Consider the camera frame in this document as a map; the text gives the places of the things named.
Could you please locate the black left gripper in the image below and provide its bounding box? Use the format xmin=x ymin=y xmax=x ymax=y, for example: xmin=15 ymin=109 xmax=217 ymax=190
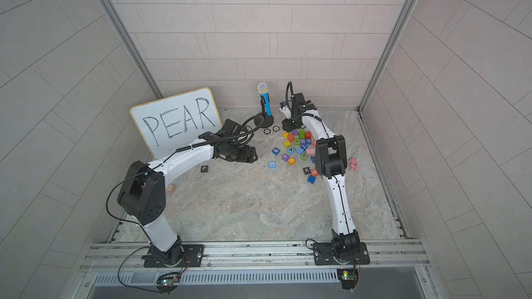
xmin=225 ymin=142 xmax=261 ymax=162

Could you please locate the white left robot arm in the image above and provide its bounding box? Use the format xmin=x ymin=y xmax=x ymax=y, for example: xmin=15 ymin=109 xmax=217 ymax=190
xmin=116 ymin=117 xmax=260 ymax=268

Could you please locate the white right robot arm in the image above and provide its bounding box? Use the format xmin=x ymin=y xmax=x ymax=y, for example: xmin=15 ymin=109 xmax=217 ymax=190
xmin=280 ymin=83 xmax=360 ymax=265

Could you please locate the whiteboard with PEAR text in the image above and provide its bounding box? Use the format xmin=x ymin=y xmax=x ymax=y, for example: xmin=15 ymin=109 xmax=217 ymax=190
xmin=130 ymin=87 xmax=222 ymax=159

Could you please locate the black microphone stand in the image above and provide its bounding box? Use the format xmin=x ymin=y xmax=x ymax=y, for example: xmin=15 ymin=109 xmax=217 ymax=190
xmin=254 ymin=100 xmax=274 ymax=128

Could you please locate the blue toy microphone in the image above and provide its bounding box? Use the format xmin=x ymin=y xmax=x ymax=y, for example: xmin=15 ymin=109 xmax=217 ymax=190
xmin=257 ymin=82 xmax=272 ymax=116

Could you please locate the pink cube block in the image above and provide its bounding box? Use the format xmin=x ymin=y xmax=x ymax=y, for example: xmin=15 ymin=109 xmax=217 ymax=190
xmin=306 ymin=148 xmax=316 ymax=156

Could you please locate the plain wooden cube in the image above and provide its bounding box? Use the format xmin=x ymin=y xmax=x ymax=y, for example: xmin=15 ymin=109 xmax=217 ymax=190
xmin=166 ymin=184 xmax=175 ymax=193

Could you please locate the pink toy figure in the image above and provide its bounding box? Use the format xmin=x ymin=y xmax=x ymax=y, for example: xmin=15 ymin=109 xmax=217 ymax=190
xmin=349 ymin=157 xmax=358 ymax=170

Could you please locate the left circuit board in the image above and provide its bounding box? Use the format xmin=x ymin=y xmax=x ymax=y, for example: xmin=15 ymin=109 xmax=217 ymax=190
xmin=155 ymin=273 xmax=180 ymax=293

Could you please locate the circuit board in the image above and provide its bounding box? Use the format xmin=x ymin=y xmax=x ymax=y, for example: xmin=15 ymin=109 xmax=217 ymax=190
xmin=337 ymin=269 xmax=360 ymax=290
xmin=155 ymin=273 xmax=180 ymax=293

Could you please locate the right circuit board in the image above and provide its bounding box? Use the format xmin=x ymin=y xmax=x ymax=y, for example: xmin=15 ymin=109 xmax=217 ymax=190
xmin=337 ymin=269 xmax=360 ymax=290

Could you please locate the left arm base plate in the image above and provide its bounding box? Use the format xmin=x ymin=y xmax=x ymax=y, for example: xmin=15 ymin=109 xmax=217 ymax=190
xmin=141 ymin=244 xmax=205 ymax=268

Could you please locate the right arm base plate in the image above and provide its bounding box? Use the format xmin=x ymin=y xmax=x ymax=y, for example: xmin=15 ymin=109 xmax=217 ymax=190
xmin=312 ymin=242 xmax=371 ymax=267

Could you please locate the aluminium mounting rail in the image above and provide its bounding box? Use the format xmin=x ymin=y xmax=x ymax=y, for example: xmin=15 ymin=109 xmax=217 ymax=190
xmin=80 ymin=239 xmax=430 ymax=272

